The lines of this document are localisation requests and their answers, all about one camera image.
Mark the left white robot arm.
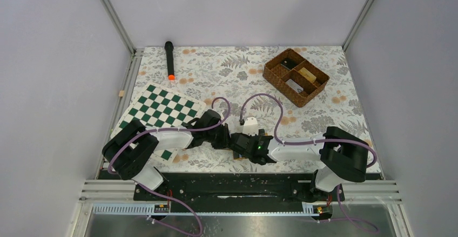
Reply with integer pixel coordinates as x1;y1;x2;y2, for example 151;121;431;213
102;110;230;200

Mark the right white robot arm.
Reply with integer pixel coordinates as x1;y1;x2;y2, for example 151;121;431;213
228;126;369;200

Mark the grey card in basket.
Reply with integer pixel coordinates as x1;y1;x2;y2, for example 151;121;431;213
286;79;304;93

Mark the floral patterned table mat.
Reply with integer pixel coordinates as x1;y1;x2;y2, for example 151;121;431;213
112;45;382;174

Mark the brown woven divided basket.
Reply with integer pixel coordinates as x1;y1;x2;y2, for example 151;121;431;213
262;48;329;107

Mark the yellow block in basket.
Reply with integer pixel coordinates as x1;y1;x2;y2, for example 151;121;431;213
298;67;316;83

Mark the black item in basket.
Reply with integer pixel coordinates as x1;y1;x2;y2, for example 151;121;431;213
280;58;298;70

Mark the black marker orange cap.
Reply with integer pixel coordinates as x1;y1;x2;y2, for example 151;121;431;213
164;41;175;80

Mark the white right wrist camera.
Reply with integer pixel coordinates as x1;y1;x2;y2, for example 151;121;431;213
241;117;259;136

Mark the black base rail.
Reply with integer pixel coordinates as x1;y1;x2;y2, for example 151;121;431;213
156;172;345;213

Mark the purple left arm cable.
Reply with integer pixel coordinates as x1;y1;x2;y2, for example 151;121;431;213
107;97;232;237

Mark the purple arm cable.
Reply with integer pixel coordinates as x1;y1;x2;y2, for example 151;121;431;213
239;93;381;235
107;97;232;237

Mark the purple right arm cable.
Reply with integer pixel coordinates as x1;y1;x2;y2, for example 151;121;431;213
239;93;381;235

